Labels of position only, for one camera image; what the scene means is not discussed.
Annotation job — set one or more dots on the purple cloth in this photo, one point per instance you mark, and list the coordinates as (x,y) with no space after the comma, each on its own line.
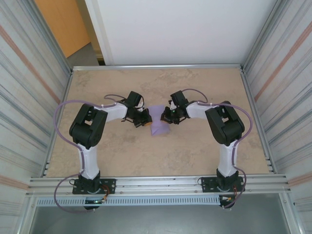
(159,129)

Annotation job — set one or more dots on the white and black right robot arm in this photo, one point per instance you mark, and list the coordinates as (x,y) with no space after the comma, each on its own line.
(226,124)

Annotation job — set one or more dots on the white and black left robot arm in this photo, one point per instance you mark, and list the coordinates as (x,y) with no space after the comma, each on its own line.
(89,122)

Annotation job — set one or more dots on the grey metal shelf sheet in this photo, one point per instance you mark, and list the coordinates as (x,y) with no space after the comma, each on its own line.
(158,220)

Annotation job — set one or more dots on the small black controller board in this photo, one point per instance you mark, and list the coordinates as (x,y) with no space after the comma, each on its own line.
(226,199)
(92,201)

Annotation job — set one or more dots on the corrugated metal side panel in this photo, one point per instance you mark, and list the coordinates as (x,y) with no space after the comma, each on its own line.
(287,85)
(22,85)

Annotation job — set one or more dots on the orange wooden door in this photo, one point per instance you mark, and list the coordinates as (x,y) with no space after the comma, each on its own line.
(63,24)

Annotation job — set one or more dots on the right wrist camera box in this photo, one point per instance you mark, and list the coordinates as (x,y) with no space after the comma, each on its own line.
(172,105)

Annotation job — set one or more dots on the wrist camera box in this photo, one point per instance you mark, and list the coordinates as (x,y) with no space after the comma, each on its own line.
(172,105)
(140,107)

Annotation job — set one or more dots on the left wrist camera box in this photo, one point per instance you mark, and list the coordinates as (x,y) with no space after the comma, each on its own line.
(140,107)

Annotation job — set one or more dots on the aluminium cross frame bar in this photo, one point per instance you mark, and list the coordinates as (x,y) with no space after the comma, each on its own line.
(158,66)

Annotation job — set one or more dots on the long aluminium mounting rail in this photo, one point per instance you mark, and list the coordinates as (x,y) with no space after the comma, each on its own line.
(158,185)

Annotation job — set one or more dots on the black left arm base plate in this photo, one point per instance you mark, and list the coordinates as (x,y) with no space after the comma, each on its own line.
(109,186)

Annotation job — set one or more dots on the aluminium side frame bar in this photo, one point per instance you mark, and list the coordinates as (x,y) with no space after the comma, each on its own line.
(64,102)
(251,102)

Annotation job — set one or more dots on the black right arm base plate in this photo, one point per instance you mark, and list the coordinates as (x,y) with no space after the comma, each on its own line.
(207,185)

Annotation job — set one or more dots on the white door frame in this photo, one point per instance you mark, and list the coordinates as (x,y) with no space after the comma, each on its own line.
(100,31)

